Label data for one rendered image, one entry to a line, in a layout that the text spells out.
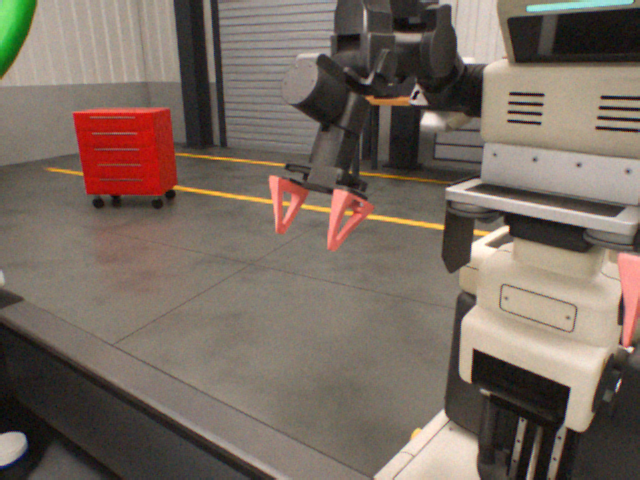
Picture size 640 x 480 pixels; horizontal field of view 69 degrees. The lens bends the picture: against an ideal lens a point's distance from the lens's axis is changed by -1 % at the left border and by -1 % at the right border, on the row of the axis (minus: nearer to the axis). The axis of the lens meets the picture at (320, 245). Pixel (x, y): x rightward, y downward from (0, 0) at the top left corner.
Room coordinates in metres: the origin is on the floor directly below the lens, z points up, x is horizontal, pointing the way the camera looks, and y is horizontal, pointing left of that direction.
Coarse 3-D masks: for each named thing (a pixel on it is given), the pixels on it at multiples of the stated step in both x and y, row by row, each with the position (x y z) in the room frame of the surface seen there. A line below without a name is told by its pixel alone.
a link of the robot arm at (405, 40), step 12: (408, 24) 0.77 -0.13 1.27; (420, 24) 0.76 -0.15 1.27; (396, 36) 0.76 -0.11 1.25; (408, 36) 0.75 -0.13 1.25; (420, 36) 0.73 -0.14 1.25; (396, 48) 0.76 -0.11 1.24; (408, 48) 0.74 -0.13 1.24; (420, 48) 0.73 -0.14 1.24; (408, 60) 0.74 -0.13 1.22; (420, 60) 0.73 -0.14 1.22; (396, 72) 0.77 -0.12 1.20; (408, 72) 0.76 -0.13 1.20; (420, 72) 0.75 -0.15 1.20
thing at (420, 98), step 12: (456, 60) 0.81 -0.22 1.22; (456, 72) 0.81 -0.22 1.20; (420, 84) 0.84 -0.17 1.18; (432, 84) 0.81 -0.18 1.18; (444, 84) 0.81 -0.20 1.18; (456, 84) 0.80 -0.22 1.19; (420, 96) 0.87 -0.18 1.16; (432, 96) 0.82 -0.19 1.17; (444, 96) 0.81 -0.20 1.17; (456, 96) 0.82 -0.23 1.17; (420, 108) 0.87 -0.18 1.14; (432, 108) 0.85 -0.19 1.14; (444, 108) 0.83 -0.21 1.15; (456, 108) 0.81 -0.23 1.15; (468, 108) 0.80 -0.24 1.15
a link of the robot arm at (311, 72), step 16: (304, 64) 0.60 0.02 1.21; (320, 64) 0.60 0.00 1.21; (336, 64) 0.62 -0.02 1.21; (384, 64) 0.64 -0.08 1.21; (288, 80) 0.61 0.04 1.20; (304, 80) 0.59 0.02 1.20; (320, 80) 0.58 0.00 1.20; (336, 80) 0.62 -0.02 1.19; (352, 80) 0.64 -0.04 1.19; (368, 80) 0.64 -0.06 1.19; (384, 80) 0.65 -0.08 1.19; (288, 96) 0.60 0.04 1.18; (304, 96) 0.58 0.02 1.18; (320, 96) 0.58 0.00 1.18; (336, 96) 0.60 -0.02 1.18; (304, 112) 0.60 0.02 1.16; (320, 112) 0.60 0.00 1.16; (336, 112) 0.61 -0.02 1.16
